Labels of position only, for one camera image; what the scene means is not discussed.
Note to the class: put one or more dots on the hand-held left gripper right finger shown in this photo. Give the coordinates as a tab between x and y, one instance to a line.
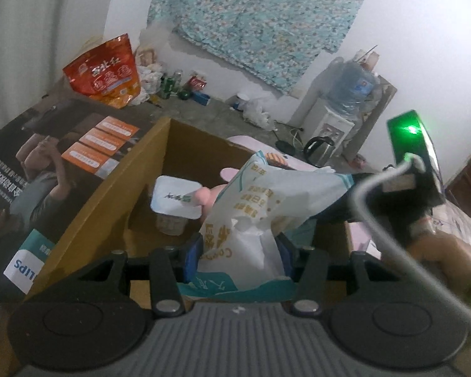
284	257

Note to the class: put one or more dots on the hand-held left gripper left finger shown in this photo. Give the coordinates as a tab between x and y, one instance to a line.
192	259

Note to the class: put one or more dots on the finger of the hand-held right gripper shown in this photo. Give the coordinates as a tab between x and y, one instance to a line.
333	213

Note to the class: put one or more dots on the white teal tissue packet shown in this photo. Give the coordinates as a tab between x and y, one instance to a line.
251	212

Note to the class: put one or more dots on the pink plush toy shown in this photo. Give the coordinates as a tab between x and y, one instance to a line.
206	196

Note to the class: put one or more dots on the clear cup with white lid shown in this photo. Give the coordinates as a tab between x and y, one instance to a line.
172	196

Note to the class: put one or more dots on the brown cardboard box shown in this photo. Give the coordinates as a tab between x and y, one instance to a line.
102	212

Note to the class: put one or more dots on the person's right hand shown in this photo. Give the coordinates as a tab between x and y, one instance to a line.
443	251

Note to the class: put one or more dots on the electric kettle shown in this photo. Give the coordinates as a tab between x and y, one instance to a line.
320	149

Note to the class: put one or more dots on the black kettle base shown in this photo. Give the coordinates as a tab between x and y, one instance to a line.
284	146

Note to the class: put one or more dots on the white water dispenser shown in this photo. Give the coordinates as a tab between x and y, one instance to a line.
325	125

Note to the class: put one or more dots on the patterned board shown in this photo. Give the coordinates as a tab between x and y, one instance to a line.
388	98

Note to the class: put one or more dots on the crumpled white plastic bag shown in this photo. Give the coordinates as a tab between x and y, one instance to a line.
259	116

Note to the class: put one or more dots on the small blue container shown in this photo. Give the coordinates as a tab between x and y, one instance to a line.
201	97

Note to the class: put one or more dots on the small red box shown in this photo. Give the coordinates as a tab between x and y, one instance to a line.
198	83

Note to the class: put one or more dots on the crumpled white wrappers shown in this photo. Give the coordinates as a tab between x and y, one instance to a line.
147	84

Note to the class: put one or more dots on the red snack bag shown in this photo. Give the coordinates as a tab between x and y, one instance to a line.
102	74

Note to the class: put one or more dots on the teal floral cloth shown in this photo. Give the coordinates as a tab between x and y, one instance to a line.
259	19

